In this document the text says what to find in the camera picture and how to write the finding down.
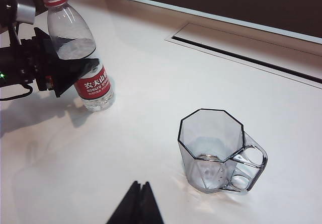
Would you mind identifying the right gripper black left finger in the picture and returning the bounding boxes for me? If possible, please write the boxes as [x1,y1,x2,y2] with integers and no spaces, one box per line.
[107,180,143,224]

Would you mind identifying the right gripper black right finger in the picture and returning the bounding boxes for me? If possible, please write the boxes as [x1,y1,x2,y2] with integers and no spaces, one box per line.
[140,181,164,224]

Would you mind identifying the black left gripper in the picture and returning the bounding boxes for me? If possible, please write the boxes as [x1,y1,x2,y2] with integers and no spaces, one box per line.
[19,27,101,98]

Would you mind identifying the clear water bottle red label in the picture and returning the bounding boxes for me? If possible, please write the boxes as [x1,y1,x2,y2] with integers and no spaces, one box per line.
[40,0,116,112]

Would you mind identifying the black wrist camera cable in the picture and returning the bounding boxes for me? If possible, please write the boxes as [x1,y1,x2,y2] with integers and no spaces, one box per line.
[7,22,21,49]

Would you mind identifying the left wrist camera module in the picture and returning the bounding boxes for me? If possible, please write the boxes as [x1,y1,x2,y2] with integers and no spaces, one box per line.
[11,0,36,25]

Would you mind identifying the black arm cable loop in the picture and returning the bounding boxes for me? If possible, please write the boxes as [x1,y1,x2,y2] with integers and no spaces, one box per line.
[0,82,34,101]

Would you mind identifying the grey transparent cup with handle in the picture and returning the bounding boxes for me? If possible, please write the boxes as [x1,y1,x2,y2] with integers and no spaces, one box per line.
[177,108,268,194]

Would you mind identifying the white desk cable slot cover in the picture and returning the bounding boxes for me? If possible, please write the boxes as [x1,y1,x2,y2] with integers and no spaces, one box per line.
[165,22,322,85]

